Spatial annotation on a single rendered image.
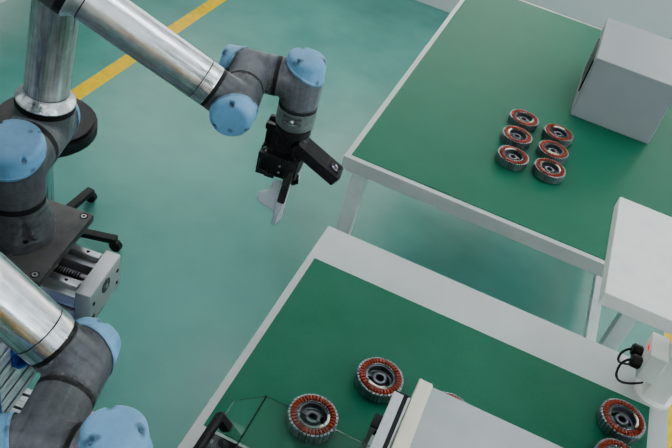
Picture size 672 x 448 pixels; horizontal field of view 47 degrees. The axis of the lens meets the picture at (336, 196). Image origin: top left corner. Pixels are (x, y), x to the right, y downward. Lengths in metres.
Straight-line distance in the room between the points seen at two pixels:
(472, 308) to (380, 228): 1.38
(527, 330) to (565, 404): 0.24
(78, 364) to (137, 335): 1.83
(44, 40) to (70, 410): 0.76
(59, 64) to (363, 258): 1.02
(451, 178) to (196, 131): 1.60
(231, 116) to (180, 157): 2.31
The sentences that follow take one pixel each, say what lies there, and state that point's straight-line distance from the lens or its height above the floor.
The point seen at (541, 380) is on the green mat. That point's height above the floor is 0.75.
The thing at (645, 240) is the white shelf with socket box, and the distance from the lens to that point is 1.85.
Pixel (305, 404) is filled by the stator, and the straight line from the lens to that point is 1.76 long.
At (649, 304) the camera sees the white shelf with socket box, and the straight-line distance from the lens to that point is 1.68.
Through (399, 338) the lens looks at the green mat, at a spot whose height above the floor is 0.75.
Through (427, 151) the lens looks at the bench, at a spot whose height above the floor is 0.75.
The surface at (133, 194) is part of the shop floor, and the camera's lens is 3.39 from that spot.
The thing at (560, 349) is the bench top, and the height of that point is 0.75.
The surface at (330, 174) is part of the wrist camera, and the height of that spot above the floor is 1.28.
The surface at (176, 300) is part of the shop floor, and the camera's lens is 2.96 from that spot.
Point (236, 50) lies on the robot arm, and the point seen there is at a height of 1.49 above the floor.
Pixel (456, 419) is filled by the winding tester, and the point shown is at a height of 1.32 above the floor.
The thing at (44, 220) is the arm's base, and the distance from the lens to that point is 1.63.
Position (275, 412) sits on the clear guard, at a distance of 1.38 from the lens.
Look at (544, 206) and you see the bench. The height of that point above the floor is 0.75.
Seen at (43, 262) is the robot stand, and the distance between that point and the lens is 1.62.
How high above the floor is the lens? 2.18
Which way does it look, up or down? 38 degrees down
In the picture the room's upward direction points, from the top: 16 degrees clockwise
